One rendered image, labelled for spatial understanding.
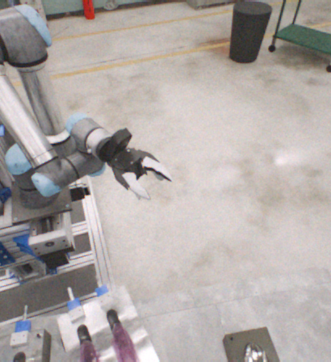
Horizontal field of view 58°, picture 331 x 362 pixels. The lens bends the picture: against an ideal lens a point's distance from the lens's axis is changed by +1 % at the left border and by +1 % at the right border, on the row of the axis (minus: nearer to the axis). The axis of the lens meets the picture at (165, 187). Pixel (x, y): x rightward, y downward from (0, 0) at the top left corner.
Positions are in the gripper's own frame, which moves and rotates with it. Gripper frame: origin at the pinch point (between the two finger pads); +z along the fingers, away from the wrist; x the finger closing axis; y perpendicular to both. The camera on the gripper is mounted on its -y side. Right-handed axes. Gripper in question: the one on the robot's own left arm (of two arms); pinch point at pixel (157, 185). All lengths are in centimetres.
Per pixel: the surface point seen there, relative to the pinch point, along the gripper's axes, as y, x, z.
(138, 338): 52, 25, 10
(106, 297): 54, 25, -9
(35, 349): 50, 51, -12
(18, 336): 47, 52, -18
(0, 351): 49, 59, -19
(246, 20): 133, -296, -177
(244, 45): 164, -296, -175
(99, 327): 56, 32, -4
